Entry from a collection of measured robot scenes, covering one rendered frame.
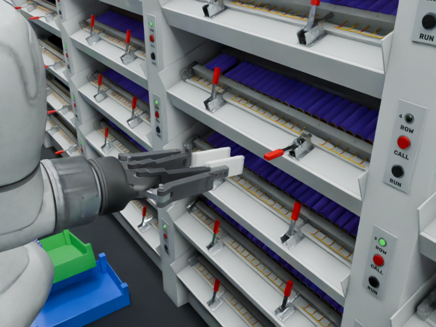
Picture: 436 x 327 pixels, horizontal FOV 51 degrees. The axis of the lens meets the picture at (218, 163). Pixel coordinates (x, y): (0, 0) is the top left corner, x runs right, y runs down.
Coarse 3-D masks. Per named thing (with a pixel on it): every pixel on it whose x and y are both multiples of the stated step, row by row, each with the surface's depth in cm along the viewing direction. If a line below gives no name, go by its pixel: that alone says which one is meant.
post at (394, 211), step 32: (416, 0) 54; (416, 64) 56; (384, 96) 61; (416, 96) 57; (384, 128) 62; (384, 160) 64; (416, 160) 59; (384, 192) 65; (416, 192) 61; (384, 224) 67; (416, 224) 62; (416, 256) 65; (352, 288) 76; (416, 288) 70; (352, 320) 78; (384, 320) 72
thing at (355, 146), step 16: (208, 80) 108; (224, 80) 102; (240, 96) 99; (256, 96) 94; (272, 112) 91; (288, 112) 87; (304, 128) 85; (320, 128) 80; (336, 128) 79; (320, 144) 80; (336, 144) 79; (352, 144) 75; (368, 144) 74; (352, 160) 75; (368, 160) 74
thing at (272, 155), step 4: (296, 144) 80; (284, 148) 79; (288, 148) 79; (292, 148) 79; (296, 148) 79; (272, 152) 77; (276, 152) 77; (280, 152) 77; (284, 152) 78; (264, 156) 77; (268, 156) 76; (272, 156) 77; (276, 156) 77; (268, 160) 76
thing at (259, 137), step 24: (216, 48) 116; (168, 72) 111; (192, 72) 113; (168, 96) 114; (192, 96) 107; (216, 120) 97; (240, 120) 94; (240, 144) 95; (264, 144) 86; (288, 144) 84; (288, 168) 83; (312, 168) 78; (336, 168) 76; (336, 192) 74; (360, 192) 68; (360, 216) 73
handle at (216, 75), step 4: (216, 68) 97; (220, 68) 96; (216, 72) 97; (216, 76) 97; (212, 80) 98; (216, 80) 97; (216, 84) 98; (212, 88) 98; (212, 92) 99; (212, 96) 99; (212, 100) 99
